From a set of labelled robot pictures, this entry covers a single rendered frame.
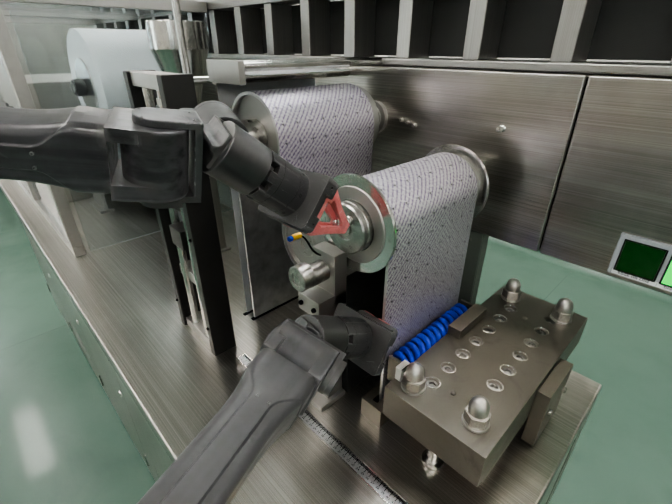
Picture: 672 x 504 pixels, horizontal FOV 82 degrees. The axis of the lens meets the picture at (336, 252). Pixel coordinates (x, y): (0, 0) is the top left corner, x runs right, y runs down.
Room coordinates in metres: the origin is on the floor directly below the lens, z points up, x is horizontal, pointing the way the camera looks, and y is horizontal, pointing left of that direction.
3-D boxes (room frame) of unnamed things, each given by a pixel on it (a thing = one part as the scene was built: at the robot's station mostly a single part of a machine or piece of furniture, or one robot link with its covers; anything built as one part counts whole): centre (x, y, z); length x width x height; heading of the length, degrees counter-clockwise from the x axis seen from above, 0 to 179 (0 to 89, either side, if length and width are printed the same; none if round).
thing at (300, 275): (0.48, 0.05, 1.18); 0.04 x 0.02 x 0.04; 44
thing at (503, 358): (0.49, -0.27, 1.00); 0.40 x 0.16 x 0.06; 134
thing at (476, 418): (0.35, -0.19, 1.05); 0.04 x 0.04 x 0.04
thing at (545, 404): (0.44, -0.35, 0.96); 0.10 x 0.03 x 0.11; 134
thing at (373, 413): (0.55, -0.16, 0.92); 0.28 x 0.04 x 0.04; 134
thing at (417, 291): (0.55, -0.16, 1.10); 0.23 x 0.01 x 0.18; 134
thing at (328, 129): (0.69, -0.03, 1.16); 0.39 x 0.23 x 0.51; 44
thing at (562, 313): (0.57, -0.42, 1.05); 0.04 x 0.04 x 0.04
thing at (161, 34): (1.10, 0.39, 1.50); 0.14 x 0.14 x 0.06
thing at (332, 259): (0.51, 0.02, 1.05); 0.06 x 0.05 x 0.31; 134
